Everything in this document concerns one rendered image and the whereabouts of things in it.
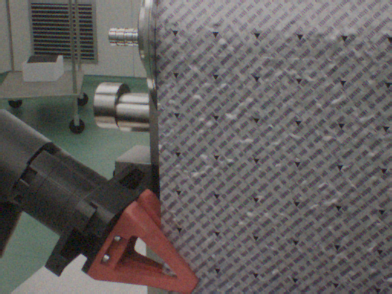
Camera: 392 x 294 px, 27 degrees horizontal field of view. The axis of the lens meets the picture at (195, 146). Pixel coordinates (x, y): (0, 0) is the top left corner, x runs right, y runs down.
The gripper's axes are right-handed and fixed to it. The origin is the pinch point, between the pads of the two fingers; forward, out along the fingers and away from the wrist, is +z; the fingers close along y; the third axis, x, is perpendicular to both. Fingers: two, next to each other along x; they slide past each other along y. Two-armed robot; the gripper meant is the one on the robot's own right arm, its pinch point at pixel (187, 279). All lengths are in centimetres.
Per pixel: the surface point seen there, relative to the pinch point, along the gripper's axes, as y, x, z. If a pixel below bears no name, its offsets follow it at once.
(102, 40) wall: -556, -195, -193
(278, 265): 0.2, 5.4, 5.0
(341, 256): 0.2, 8.9, 8.3
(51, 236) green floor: -237, -166, -72
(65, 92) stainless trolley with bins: -401, -181, -151
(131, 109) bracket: -8.0, 5.7, -12.1
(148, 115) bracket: -7.6, 6.3, -10.4
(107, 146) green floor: -376, -184, -103
